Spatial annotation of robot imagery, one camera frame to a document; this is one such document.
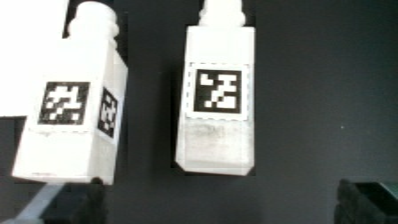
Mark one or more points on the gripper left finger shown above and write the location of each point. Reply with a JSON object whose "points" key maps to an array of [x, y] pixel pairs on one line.
{"points": [[67, 204]]}

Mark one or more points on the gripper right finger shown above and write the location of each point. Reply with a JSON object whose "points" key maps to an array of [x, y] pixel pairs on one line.
{"points": [[367, 203]]}

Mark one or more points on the white table leg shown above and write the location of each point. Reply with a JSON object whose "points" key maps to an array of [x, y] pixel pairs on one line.
{"points": [[216, 126], [71, 138]]}

